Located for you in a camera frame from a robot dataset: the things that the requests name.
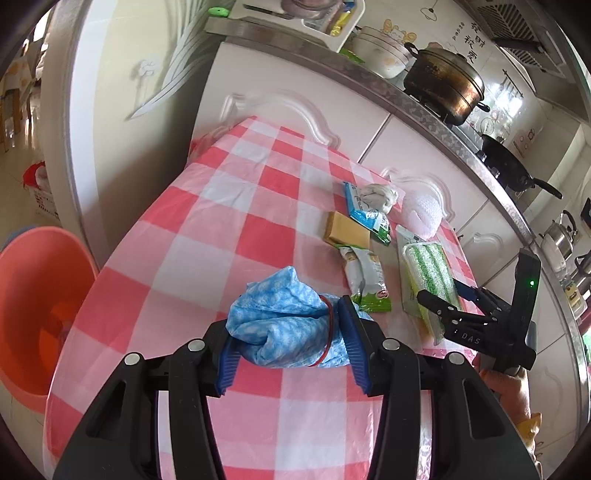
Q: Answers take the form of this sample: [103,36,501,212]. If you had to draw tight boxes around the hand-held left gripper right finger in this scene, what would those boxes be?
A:
[338,294,541,480]

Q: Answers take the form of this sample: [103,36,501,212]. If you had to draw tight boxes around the teal white snack packet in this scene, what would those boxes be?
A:
[343,181,393,244]

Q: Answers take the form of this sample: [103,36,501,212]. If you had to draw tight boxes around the stack of white bowls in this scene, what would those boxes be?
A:
[353,25,414,79]

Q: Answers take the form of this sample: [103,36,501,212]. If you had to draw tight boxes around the white foam net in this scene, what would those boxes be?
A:
[402,189,446,238]

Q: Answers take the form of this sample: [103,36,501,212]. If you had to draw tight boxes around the frosted glass sliding door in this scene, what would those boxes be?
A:
[41,0,222,268]

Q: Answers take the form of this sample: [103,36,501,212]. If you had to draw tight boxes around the black gas stove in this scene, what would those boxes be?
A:
[406,88,532,195]

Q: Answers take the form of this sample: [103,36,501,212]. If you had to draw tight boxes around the white utensil rack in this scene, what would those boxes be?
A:
[231,0,365,51]

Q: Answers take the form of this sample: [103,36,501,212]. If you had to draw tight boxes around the green striped sponge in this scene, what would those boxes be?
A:
[395,224,462,347]

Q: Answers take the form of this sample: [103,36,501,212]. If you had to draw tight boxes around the blue patterned cloth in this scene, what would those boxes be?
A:
[225,265,375,370]

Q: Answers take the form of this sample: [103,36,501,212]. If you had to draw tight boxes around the light blue plastic basin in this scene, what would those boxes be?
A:
[2,225,42,250]

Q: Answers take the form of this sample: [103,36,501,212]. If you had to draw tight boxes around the orange plastic basin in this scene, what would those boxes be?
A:
[0,226,100,414]

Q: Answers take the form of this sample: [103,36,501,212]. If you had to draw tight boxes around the brass cooking pot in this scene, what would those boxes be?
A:
[403,44,491,126]

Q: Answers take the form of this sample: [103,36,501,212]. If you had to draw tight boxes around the black frying pan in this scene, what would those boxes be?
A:
[480,134,564,200]

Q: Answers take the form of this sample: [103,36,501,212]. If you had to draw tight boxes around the green white snack packet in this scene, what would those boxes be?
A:
[338,246,393,315]

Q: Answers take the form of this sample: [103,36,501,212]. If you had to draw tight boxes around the red checked tablecloth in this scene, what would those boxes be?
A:
[44,115,483,480]

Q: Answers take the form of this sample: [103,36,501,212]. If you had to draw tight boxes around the person's right hand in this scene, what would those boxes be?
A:
[479,367,544,446]

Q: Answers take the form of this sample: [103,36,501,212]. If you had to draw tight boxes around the white laundry basket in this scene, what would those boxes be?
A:
[23,161,62,222]

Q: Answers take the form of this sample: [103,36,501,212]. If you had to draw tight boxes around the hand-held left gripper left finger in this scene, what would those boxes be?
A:
[53,320,242,480]

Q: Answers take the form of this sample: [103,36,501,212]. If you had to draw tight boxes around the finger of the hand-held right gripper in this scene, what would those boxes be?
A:
[416,290,462,326]
[454,278,506,321]

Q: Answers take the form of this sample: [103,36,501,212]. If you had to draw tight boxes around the steel kettle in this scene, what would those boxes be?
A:
[540,210,578,259]

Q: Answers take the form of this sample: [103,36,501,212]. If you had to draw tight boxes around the yellow brown sponge block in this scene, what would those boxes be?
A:
[323,211,372,247]

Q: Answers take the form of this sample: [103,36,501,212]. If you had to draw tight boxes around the white cabinet door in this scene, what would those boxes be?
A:
[189,41,393,162]
[455,200,543,296]
[358,115,492,282]

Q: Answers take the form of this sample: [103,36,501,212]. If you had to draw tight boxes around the steel range hood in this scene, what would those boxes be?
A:
[475,0,568,70]

